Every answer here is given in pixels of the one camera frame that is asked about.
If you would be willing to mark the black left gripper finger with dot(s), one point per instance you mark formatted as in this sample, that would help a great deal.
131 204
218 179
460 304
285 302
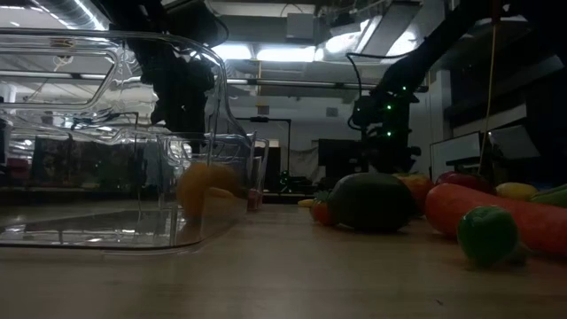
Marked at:
192 122
166 119

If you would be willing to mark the large orange-red tomato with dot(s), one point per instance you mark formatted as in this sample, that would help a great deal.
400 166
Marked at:
421 188

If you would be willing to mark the dark green avocado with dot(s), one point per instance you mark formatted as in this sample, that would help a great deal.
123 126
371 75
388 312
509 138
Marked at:
370 201

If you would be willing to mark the orange fruit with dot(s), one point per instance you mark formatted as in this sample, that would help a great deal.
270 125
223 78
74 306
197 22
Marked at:
204 186

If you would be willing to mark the long orange carrot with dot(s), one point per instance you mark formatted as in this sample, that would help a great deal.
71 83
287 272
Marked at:
443 206

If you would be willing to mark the red bell pepper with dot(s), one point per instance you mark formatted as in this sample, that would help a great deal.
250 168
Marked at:
465 181

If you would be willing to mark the small red tomato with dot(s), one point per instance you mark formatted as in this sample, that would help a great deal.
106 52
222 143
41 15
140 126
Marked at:
322 215

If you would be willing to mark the large clear plastic basket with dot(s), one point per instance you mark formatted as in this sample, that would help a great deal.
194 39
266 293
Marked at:
66 133

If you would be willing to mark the small green bell pepper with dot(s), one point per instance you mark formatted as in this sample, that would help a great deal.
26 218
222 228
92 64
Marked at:
487 235

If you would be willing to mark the long green pepper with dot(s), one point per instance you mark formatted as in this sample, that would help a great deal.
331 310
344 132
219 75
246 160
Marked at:
551 197

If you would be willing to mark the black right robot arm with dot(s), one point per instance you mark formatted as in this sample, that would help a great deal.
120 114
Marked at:
434 49

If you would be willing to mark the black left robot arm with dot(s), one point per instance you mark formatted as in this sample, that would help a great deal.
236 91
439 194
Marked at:
146 26

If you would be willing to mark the black cabinet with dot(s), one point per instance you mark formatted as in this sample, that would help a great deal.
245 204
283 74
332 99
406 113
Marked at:
341 155

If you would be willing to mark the ceiling light panel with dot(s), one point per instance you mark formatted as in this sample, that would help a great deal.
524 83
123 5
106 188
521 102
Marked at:
285 54
232 52

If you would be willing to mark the white-backed computer monitor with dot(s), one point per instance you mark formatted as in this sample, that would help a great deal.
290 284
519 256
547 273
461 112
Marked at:
456 155

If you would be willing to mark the white hanging cloth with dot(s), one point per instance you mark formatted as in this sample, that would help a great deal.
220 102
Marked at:
305 163

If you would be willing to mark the black boom stand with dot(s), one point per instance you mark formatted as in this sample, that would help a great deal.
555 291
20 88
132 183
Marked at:
289 146

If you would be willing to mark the horizontal ceiling pipe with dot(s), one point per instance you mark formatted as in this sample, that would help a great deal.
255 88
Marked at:
288 83

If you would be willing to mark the metal ceiling hood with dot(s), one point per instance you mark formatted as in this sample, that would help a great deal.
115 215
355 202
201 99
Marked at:
381 31

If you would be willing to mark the tilted grey monitor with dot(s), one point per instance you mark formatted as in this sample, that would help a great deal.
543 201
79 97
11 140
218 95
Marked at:
514 142

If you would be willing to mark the grey ceiling box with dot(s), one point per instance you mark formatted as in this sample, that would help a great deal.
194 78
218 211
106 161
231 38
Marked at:
301 25

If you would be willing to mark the yellow lemon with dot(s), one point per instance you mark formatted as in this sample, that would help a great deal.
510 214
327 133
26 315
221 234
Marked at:
516 191

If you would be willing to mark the silver air duct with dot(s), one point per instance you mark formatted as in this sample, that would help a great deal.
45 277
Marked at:
66 11

